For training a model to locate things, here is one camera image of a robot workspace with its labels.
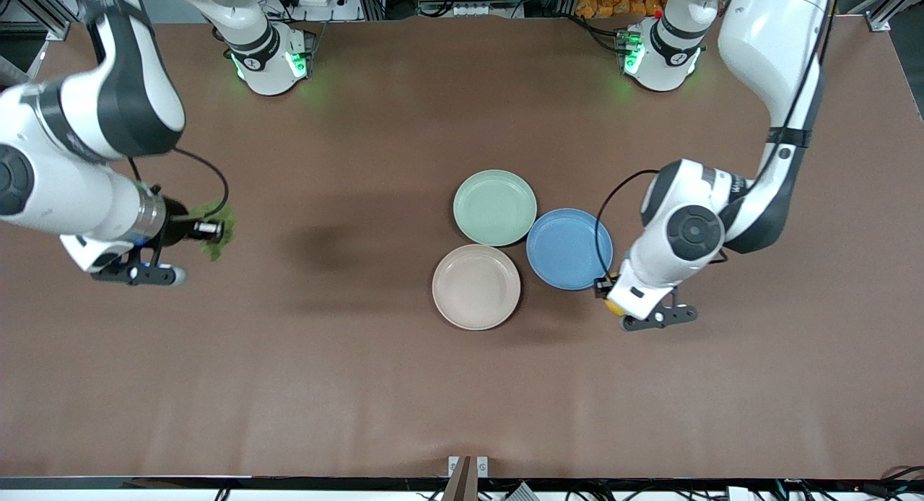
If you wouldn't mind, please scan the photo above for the green lettuce leaf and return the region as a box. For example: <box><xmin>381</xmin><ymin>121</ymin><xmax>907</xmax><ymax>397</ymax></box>
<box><xmin>189</xmin><ymin>201</ymin><xmax>237</xmax><ymax>262</ymax></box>

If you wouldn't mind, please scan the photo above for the blue plate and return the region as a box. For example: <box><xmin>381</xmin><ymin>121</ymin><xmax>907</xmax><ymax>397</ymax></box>
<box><xmin>526</xmin><ymin>209</ymin><xmax>614</xmax><ymax>291</ymax></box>

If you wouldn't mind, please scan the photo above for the beige plate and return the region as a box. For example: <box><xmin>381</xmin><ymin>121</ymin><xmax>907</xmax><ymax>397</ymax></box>
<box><xmin>432</xmin><ymin>244</ymin><xmax>521</xmax><ymax>331</ymax></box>

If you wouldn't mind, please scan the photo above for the light green plate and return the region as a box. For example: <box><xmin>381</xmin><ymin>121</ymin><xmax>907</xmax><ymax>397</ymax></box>
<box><xmin>453</xmin><ymin>170</ymin><xmax>538</xmax><ymax>247</ymax></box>

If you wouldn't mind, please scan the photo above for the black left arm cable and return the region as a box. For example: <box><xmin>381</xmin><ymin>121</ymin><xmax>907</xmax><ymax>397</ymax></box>
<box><xmin>595</xmin><ymin>0</ymin><xmax>840</xmax><ymax>282</ymax></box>

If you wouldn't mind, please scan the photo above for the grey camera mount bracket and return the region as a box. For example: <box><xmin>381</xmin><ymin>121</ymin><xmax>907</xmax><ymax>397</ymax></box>
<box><xmin>442</xmin><ymin>455</ymin><xmax>489</xmax><ymax>501</ymax></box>

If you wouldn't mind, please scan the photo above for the black base cable bundle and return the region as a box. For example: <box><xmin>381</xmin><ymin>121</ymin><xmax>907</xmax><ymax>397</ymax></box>
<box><xmin>569</xmin><ymin>12</ymin><xmax>630</xmax><ymax>54</ymax></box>

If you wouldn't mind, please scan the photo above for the aluminium frame profile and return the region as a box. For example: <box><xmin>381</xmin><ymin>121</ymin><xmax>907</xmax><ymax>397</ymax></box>
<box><xmin>0</xmin><ymin>0</ymin><xmax>84</xmax><ymax>41</ymax></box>
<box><xmin>863</xmin><ymin>0</ymin><xmax>924</xmax><ymax>32</ymax></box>

